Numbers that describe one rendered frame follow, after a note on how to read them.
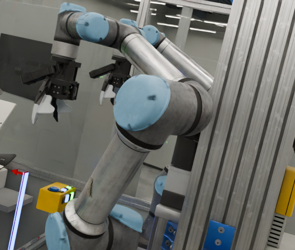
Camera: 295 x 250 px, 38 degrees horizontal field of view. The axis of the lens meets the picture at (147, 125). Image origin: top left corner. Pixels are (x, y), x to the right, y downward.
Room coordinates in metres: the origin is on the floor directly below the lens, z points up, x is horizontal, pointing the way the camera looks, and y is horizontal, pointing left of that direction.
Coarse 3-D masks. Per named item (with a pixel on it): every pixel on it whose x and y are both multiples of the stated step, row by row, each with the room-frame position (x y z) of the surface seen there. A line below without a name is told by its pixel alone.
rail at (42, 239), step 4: (40, 236) 1.77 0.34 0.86; (44, 236) 1.79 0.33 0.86; (32, 240) 1.71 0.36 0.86; (40, 240) 1.73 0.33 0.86; (44, 240) 1.74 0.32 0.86; (28, 244) 1.67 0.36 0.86; (32, 244) 1.69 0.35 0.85; (36, 244) 1.68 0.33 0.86; (40, 244) 1.71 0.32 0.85; (44, 244) 1.75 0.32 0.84; (20, 248) 1.62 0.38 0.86; (28, 248) 1.63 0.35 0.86; (32, 248) 1.64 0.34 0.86; (36, 248) 1.68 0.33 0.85; (40, 248) 1.71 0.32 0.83; (44, 248) 1.75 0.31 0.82
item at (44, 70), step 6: (48, 66) 1.23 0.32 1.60; (54, 66) 1.24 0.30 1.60; (30, 72) 1.25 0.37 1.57; (36, 72) 1.24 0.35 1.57; (42, 72) 1.24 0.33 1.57; (48, 72) 1.23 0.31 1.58; (54, 72) 1.23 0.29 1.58; (24, 78) 1.25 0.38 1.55; (30, 78) 1.25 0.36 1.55; (36, 78) 1.24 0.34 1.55; (42, 78) 1.26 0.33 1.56; (30, 84) 1.27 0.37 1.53
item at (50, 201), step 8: (56, 184) 1.87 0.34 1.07; (40, 192) 1.75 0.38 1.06; (48, 192) 1.74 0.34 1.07; (56, 192) 1.75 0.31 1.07; (64, 192) 1.78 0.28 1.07; (40, 200) 1.75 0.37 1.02; (48, 200) 1.74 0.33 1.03; (56, 200) 1.73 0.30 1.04; (40, 208) 1.75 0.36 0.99; (48, 208) 1.74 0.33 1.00; (56, 208) 1.73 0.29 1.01
